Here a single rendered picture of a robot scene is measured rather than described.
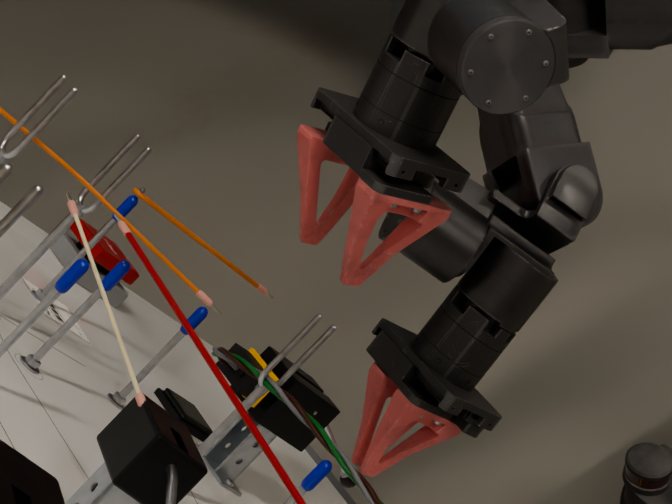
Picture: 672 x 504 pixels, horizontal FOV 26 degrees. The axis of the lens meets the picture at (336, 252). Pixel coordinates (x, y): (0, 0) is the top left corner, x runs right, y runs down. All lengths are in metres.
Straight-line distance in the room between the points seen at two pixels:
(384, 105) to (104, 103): 2.56
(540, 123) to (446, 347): 0.18
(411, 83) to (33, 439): 0.31
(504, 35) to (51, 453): 0.34
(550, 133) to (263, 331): 1.73
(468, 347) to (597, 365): 1.70
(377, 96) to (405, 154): 0.04
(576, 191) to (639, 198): 2.10
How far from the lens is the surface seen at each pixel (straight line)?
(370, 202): 0.88
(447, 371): 1.06
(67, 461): 0.80
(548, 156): 1.08
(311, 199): 0.96
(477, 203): 1.06
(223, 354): 0.92
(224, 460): 1.02
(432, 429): 1.10
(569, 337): 2.80
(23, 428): 0.79
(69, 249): 1.19
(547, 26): 0.84
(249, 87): 3.46
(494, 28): 0.82
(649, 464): 2.14
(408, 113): 0.90
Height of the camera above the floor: 1.86
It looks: 39 degrees down
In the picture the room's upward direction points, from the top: straight up
